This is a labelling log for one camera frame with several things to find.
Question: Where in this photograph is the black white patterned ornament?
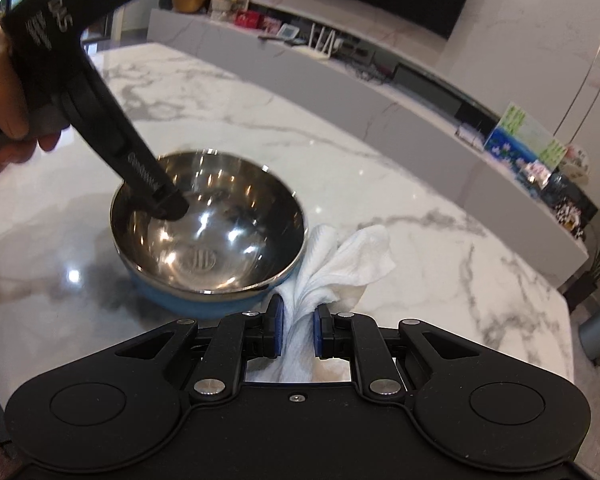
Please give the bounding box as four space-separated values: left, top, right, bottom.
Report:
553 197 585 240

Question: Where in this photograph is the person's left hand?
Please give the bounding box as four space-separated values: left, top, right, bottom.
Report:
0 26 60 173

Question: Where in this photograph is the small photo frame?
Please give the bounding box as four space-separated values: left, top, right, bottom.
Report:
520 160 552 190

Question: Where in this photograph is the white cloth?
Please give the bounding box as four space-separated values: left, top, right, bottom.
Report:
246 224 396 384

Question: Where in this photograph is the blue steel bowl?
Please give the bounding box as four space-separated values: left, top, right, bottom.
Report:
109 150 308 320

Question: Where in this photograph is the white wifi router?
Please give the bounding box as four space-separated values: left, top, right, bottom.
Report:
294 24 338 62

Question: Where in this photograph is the decorative paper fan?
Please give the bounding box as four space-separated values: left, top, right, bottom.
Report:
559 144 591 185

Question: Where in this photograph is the red box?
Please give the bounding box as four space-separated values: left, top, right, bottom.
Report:
234 10 264 29

